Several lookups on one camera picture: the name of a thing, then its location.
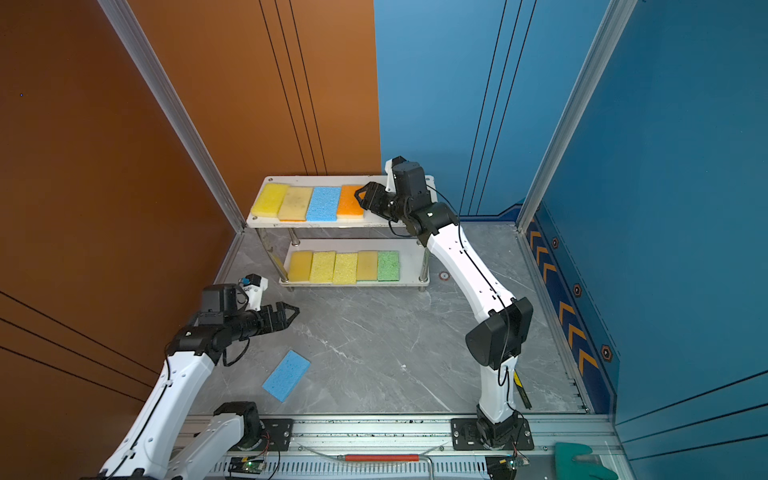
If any dark yellow sponge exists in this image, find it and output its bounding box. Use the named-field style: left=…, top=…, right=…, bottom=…
left=356, top=251, right=378, bottom=282

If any small blue sponge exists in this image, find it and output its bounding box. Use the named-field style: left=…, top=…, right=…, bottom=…
left=306, top=187, right=341, bottom=222

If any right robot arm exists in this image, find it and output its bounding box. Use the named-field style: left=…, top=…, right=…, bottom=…
left=354, top=157, right=534, bottom=450

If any circuit board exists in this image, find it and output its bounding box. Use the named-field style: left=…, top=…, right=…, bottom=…
left=499, top=452, right=530, bottom=477
left=227, top=457, right=266, bottom=476

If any tan yellow sponge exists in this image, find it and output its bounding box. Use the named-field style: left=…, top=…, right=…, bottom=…
left=277, top=186, right=314, bottom=222

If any left circuit board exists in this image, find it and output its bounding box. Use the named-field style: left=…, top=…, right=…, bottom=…
left=227, top=457, right=266, bottom=476

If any aluminium frame post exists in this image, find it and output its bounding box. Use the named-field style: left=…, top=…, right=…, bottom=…
left=516, top=0, right=638, bottom=234
left=98, top=0, right=245, bottom=234

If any light yellow sponge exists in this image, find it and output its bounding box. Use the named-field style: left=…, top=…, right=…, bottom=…
left=332, top=253, right=358, bottom=285
left=309, top=251, right=336, bottom=284

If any green glove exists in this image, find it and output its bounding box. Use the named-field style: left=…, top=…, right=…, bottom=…
left=554, top=442, right=619, bottom=480

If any white two-tier shelf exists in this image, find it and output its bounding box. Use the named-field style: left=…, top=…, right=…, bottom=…
left=246, top=212, right=430, bottom=291

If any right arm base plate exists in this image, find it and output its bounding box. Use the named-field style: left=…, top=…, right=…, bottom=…
left=450, top=418, right=535, bottom=452

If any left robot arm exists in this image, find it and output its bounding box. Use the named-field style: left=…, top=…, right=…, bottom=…
left=96, top=275, right=300, bottom=479

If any left aluminium frame post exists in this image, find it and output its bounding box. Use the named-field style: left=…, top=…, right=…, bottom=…
left=98, top=0, right=245, bottom=234

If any yellow black caliper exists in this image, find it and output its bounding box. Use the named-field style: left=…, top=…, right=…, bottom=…
left=513, top=370, right=532, bottom=410

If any large blue sponge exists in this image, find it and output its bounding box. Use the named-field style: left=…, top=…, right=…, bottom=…
left=262, top=350, right=311, bottom=402

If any green sponge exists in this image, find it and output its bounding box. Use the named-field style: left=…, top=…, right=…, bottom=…
left=377, top=251, right=400, bottom=282

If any red handled tool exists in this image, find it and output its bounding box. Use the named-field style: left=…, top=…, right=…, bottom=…
left=339, top=454, right=421, bottom=463

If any thick yellow sponge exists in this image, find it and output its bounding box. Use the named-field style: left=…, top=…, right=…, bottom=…
left=288, top=251, right=313, bottom=283

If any orange sponge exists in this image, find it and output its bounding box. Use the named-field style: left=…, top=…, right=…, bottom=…
left=336, top=185, right=364, bottom=221

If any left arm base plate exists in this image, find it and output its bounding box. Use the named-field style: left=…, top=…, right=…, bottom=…
left=235, top=418, right=294, bottom=453

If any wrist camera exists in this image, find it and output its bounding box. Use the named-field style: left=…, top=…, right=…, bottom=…
left=384, top=156, right=406, bottom=193
left=237, top=274, right=269, bottom=311

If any right aluminium frame post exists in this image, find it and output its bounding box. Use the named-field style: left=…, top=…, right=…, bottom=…
left=516, top=0, right=638, bottom=234

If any right circuit board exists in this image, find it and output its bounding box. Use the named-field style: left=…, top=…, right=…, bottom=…
left=499, top=452, right=530, bottom=477

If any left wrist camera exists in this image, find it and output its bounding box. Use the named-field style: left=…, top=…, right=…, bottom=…
left=237, top=274, right=269, bottom=311

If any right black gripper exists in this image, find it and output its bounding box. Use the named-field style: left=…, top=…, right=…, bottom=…
left=354, top=181, right=413, bottom=223

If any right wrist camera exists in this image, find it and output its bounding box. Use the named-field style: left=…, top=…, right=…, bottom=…
left=384, top=156, right=406, bottom=193

